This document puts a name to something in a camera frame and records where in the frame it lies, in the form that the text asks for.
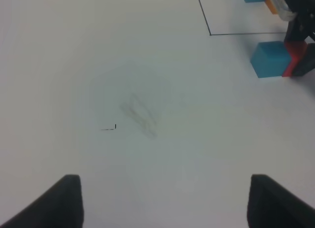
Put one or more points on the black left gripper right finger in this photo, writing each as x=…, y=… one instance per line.
x=270, y=205

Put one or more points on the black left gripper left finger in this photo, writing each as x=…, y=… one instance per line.
x=61, y=206

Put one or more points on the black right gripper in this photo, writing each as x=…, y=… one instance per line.
x=300, y=28

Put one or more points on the red cube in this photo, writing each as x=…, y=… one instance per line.
x=296, y=50

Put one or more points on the orange template cube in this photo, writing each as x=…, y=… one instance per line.
x=271, y=7

